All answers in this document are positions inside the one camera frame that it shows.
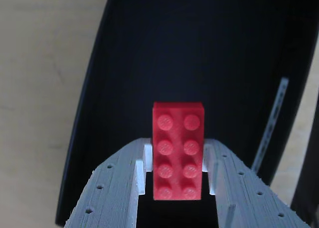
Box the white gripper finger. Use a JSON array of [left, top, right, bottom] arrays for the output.
[[203, 137, 310, 228], [64, 137, 154, 228]]

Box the red lego block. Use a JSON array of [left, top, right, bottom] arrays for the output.
[[152, 101, 205, 201]]

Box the black rectangular bin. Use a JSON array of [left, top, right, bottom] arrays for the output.
[[54, 0, 319, 228]]

